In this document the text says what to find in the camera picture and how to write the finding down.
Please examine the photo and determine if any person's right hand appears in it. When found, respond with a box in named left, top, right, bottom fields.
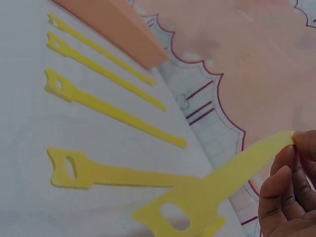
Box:
left=257, top=130, right=316, bottom=237

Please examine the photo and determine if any yellow slotted strap tie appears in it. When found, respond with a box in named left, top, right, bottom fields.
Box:
left=46, top=31, right=167, bottom=112
left=131, top=130, right=296, bottom=237
left=47, top=12, right=158, bottom=87
left=43, top=67, right=189, bottom=150
left=46, top=146, right=201, bottom=191

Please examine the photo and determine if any orange box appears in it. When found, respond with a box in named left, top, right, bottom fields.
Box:
left=50, top=0, right=171, bottom=70

